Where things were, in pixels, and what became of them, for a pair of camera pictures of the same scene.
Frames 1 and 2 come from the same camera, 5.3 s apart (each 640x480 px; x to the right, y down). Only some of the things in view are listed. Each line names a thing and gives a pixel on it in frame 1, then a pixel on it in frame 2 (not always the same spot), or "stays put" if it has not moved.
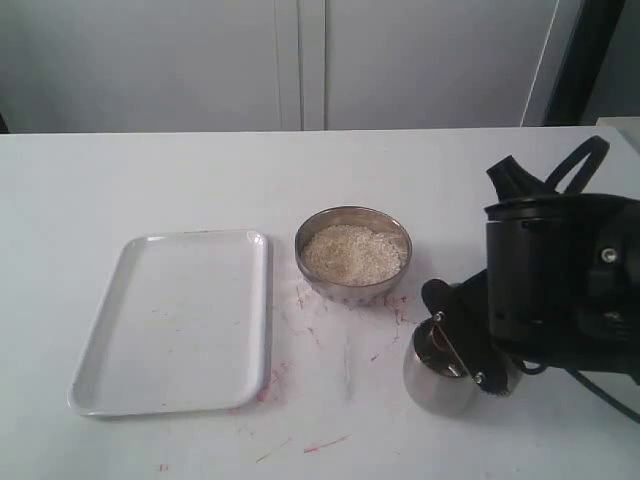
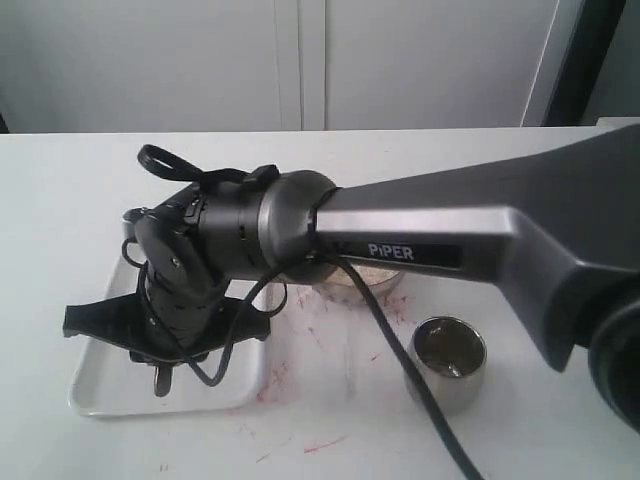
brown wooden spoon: x=440 y=339 -> x=162 y=380
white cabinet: x=213 y=66 stays put
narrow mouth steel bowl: x=437 y=375 stays put
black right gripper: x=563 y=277 -> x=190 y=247
